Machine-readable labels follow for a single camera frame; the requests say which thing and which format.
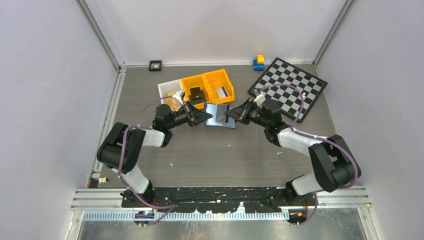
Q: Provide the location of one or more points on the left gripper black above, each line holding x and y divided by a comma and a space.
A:
194, 116

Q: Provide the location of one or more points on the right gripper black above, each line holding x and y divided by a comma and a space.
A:
241, 113

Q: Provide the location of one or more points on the blue leather card holder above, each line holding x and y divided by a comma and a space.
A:
219, 118

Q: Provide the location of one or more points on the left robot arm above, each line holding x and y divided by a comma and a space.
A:
122, 146

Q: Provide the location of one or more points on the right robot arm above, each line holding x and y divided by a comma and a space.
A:
333, 164

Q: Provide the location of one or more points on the card in orange bin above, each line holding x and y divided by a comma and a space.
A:
222, 92

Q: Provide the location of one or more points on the black object in bin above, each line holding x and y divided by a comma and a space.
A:
196, 96

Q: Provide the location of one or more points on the tan items in white bin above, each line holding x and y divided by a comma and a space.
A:
169, 100

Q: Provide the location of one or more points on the orange plastic bin left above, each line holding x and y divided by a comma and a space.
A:
196, 81

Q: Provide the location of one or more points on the orange plastic bin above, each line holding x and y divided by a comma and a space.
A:
216, 79
196, 81

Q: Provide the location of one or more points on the white plastic bin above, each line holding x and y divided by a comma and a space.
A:
168, 87

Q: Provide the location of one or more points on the orange plastic bin right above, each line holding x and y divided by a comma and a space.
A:
216, 79

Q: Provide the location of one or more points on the black white chessboard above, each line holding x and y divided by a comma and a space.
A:
285, 83

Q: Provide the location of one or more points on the small black square device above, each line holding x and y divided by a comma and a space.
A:
155, 66

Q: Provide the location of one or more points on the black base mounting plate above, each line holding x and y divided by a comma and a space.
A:
218, 200

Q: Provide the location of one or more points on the small beige spool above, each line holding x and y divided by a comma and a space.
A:
102, 180

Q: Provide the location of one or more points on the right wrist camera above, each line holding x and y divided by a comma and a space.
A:
259, 98

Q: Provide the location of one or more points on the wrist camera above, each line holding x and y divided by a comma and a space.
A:
259, 98
179, 97

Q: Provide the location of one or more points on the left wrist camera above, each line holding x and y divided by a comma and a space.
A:
179, 97

